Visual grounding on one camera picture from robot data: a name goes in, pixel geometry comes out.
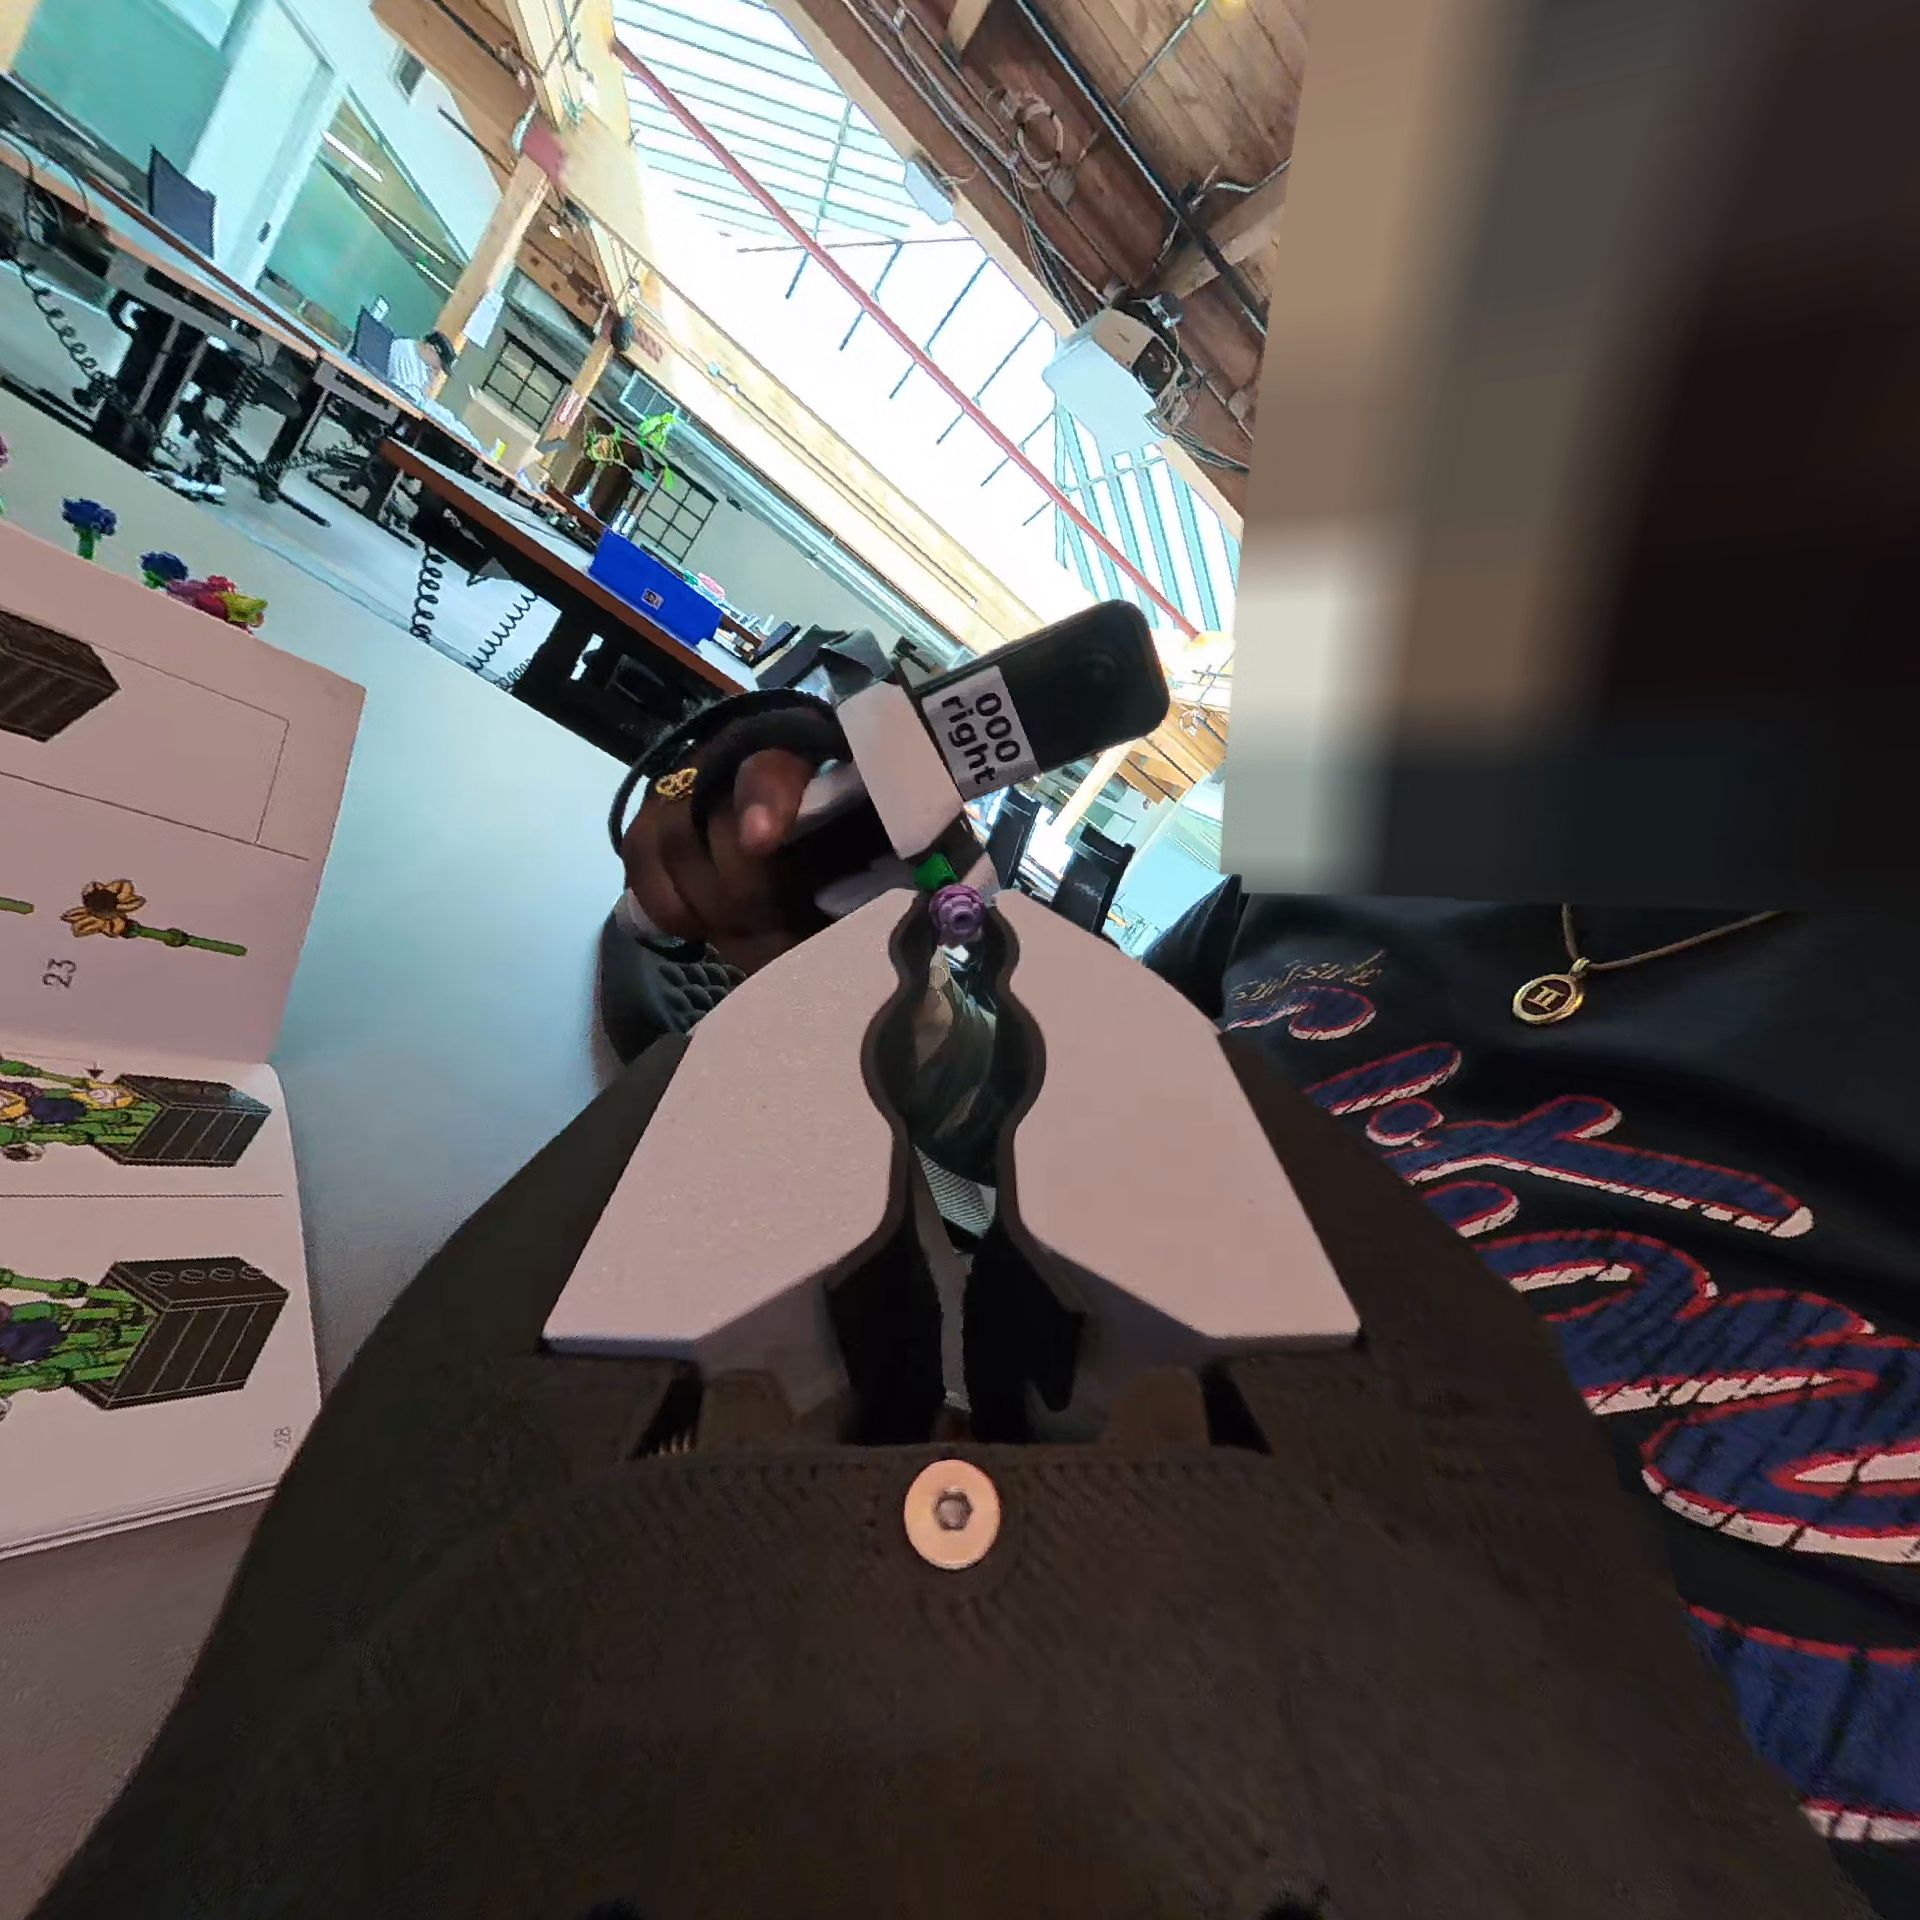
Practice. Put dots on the grey background desk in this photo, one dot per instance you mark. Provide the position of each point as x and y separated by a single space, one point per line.
557 572

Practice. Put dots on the instruction booklet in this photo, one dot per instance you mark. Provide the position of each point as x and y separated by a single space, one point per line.
152 991

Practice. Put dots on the black office chair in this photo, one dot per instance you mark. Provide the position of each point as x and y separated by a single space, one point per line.
1081 872

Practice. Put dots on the blue storage bin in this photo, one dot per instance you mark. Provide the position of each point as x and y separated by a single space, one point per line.
654 588

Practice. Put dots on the person's right hand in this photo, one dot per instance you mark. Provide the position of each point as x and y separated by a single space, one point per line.
721 841

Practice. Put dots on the LEGO flower bouquet in pot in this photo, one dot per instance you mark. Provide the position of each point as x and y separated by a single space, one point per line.
166 576

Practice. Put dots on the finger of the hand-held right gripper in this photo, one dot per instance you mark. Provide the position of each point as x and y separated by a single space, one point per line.
907 767
893 880

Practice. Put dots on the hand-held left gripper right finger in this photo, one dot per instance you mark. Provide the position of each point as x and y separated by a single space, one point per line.
1187 1187

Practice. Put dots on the wooden background desk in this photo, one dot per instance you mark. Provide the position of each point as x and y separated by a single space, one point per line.
211 287

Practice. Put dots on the purple flower brick piece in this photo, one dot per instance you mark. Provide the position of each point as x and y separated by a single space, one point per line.
957 911

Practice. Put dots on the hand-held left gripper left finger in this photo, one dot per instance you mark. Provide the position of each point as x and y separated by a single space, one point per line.
721 1187

